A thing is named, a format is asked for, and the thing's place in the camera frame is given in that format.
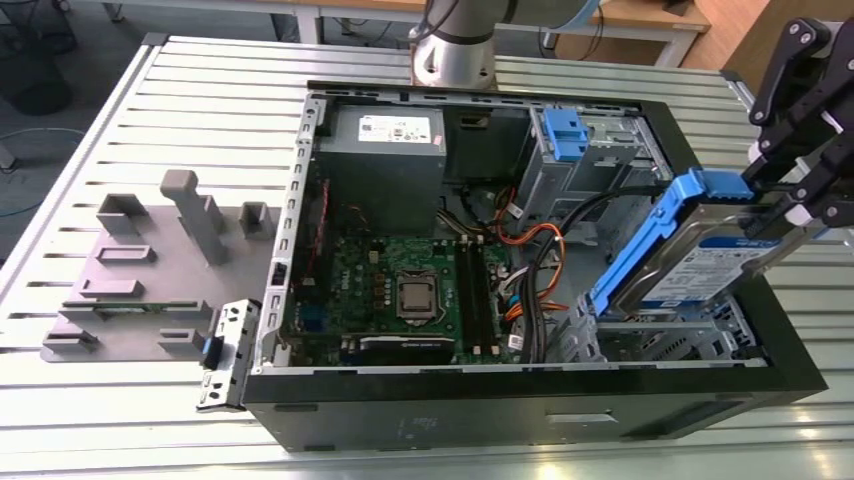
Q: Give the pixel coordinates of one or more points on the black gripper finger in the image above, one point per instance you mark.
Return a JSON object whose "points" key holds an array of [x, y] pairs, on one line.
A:
{"points": [[834, 220], [782, 75]]}

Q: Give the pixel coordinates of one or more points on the hard disk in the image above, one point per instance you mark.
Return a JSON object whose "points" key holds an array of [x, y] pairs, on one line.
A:
{"points": [[707, 265]]}

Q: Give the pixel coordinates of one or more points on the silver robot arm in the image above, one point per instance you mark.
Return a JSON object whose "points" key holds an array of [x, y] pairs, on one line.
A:
{"points": [[460, 65]]}

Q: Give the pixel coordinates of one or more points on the silver disk bay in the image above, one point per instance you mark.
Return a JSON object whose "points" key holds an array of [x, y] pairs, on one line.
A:
{"points": [[667, 326]]}

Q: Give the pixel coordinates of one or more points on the wooden cabinet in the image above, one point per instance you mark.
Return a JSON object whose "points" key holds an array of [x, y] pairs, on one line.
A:
{"points": [[740, 45]]}

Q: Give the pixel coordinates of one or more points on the wooden desk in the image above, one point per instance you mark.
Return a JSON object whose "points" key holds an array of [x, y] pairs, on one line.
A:
{"points": [[640, 17]]}

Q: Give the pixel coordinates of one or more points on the blue drive latch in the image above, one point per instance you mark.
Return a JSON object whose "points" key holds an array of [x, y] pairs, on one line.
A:
{"points": [[563, 135]]}

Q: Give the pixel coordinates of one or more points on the silver optical drive cage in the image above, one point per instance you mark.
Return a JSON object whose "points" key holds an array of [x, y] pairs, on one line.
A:
{"points": [[580, 180]]}

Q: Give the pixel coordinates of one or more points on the black RAM slot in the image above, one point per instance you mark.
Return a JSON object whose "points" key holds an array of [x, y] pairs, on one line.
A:
{"points": [[484, 295], [468, 295]]}

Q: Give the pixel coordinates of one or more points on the grey power supply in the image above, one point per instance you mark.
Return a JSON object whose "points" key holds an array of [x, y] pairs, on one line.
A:
{"points": [[380, 190]]}

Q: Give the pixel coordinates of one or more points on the silver CPU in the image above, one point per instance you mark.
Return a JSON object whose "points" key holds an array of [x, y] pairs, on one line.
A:
{"points": [[415, 297]]}

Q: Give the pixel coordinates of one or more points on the black PC case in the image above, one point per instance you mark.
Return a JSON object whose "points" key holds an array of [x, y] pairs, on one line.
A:
{"points": [[467, 410]]}

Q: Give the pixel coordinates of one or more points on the black graphics card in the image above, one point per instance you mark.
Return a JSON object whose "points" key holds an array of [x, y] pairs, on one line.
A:
{"points": [[400, 350]]}

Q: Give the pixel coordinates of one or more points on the green motherboard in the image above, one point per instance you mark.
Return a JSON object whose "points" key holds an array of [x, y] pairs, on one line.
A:
{"points": [[356, 300]]}

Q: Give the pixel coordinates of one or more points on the grey parts rack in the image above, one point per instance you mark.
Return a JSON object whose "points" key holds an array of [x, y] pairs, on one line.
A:
{"points": [[166, 280]]}

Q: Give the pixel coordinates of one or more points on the green RAM stick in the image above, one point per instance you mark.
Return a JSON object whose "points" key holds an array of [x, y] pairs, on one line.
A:
{"points": [[126, 307]]}

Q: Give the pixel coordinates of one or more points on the black bin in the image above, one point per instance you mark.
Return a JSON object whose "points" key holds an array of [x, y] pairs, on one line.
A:
{"points": [[33, 85]]}

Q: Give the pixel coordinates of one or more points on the white frame desk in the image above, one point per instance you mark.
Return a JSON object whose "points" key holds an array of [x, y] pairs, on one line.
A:
{"points": [[200, 4]]}

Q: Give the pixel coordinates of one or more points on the metal card retention bracket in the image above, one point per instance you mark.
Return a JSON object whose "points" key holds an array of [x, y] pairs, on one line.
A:
{"points": [[236, 320]]}

